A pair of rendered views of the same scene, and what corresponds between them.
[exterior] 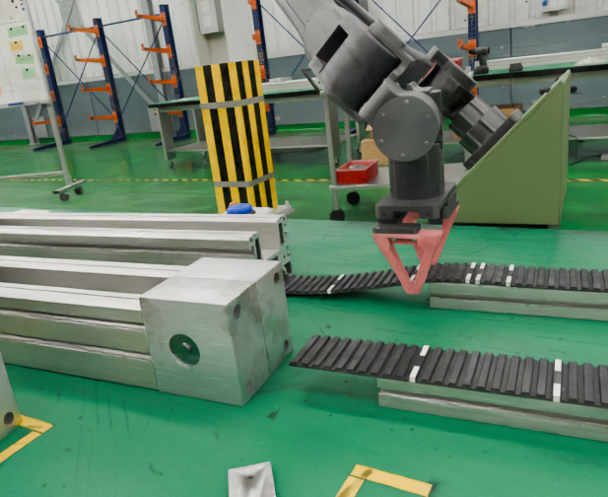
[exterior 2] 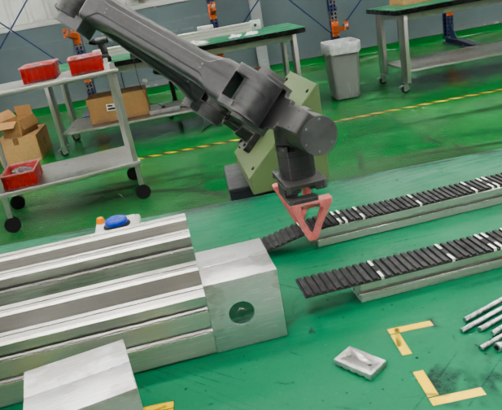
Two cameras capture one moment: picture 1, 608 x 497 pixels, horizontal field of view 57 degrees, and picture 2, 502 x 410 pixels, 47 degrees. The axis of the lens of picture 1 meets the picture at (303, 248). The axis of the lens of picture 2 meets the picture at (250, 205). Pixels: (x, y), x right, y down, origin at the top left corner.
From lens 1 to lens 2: 0.45 m
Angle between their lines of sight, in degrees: 32
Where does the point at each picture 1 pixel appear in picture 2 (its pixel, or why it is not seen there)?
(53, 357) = not seen: hidden behind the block
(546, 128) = not seen: hidden behind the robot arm
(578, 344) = (416, 238)
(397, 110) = (314, 125)
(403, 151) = (320, 149)
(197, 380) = (251, 330)
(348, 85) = (257, 111)
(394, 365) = (365, 275)
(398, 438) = (390, 311)
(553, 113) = (315, 106)
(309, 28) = (205, 73)
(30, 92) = not seen: outside the picture
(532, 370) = (429, 252)
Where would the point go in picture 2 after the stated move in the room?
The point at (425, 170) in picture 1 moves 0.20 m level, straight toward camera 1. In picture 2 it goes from (308, 158) to (390, 189)
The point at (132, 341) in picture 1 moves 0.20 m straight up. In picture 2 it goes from (195, 322) to (159, 164)
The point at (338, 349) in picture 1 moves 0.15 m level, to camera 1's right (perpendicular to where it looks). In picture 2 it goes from (324, 279) to (397, 237)
